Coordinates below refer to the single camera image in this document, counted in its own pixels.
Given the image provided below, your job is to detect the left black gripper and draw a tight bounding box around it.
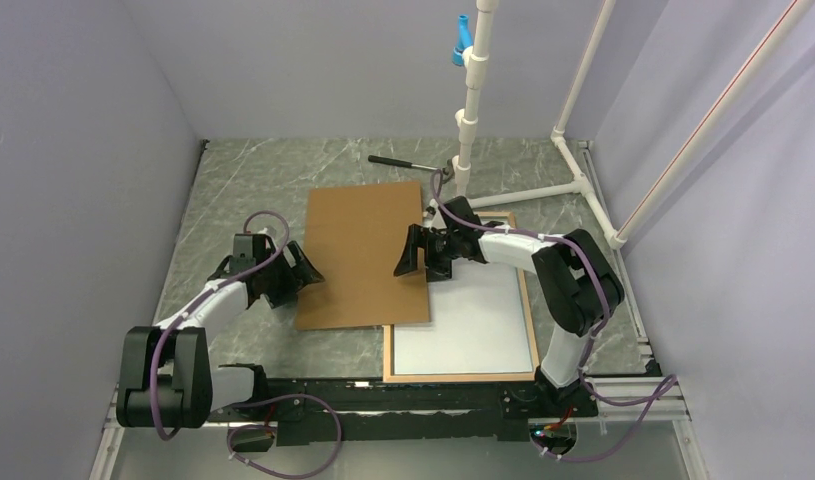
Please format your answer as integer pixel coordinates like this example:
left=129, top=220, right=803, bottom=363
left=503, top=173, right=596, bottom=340
left=258, top=242, right=324, bottom=309

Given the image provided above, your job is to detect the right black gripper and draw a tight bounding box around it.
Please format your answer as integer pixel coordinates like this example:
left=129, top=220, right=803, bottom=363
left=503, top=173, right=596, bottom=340
left=393, top=224, right=461, bottom=284

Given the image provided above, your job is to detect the brown cardboard backing board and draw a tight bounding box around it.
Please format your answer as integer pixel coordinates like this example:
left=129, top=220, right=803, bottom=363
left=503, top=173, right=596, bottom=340
left=294, top=181, right=430, bottom=331

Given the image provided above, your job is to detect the printed photo with white border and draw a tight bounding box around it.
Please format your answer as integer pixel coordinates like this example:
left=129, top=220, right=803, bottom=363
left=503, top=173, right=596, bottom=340
left=392, top=259, right=535, bottom=378

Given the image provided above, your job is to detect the blue wooden picture frame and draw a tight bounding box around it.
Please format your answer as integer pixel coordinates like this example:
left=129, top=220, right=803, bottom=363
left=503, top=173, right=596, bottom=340
left=381, top=210, right=542, bottom=386

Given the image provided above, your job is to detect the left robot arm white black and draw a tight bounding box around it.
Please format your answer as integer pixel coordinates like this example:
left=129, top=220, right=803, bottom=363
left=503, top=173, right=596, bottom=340
left=116, top=233, right=325, bottom=438

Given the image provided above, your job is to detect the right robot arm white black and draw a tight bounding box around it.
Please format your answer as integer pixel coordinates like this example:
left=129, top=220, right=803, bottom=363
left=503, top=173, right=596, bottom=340
left=393, top=196, right=625, bottom=415

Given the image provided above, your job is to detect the white PVC pipe stand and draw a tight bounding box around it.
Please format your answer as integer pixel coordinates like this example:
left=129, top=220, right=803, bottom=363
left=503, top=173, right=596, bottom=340
left=453, top=0, right=814, bottom=250

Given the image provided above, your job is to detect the blue pipe fitting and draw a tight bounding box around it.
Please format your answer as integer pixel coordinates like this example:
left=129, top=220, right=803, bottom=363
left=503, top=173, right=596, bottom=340
left=451, top=14, right=474, bottom=67

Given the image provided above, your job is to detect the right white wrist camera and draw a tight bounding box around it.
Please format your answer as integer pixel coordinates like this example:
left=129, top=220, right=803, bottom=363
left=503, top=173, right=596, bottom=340
left=422, top=205, right=446, bottom=230

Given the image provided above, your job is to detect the black handled hammer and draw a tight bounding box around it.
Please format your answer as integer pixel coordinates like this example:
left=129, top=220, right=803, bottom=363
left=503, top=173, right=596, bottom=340
left=367, top=155, right=454, bottom=183

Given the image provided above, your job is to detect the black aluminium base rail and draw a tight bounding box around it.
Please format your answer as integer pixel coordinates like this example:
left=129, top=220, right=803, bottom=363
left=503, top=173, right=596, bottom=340
left=102, top=374, right=687, bottom=446

